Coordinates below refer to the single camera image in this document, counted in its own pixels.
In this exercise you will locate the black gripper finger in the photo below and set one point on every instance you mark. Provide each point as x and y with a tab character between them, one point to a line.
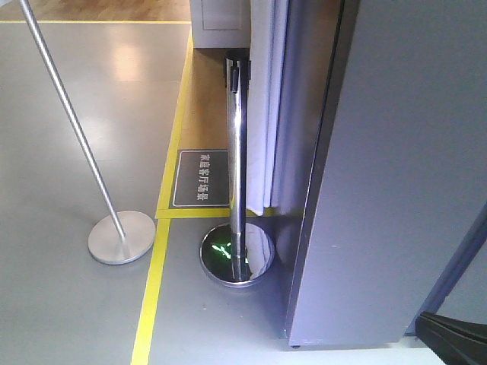
453	341

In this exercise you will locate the grey fridge with door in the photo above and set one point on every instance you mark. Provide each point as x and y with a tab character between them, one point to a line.
398	185

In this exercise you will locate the dark floor sign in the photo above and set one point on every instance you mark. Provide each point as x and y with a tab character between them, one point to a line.
201	179

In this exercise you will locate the yellow floor tape line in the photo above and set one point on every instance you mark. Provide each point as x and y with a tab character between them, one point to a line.
187	317

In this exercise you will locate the white curtain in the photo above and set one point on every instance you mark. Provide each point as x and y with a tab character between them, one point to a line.
269	20

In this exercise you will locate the silver pole stand round base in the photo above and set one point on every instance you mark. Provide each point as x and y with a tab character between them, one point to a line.
122	236

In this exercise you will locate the chrome stanchion post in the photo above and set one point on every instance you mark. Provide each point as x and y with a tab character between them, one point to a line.
237	254

